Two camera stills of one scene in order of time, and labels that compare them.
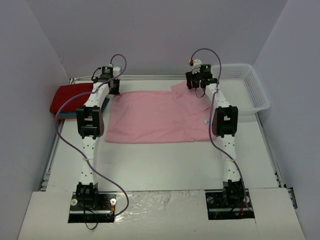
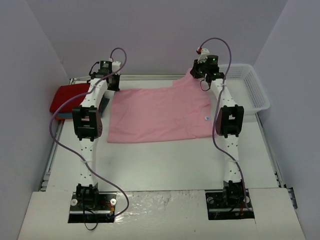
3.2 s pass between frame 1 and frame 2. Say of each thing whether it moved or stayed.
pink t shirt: stayed
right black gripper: moved
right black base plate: stayed
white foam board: stayed
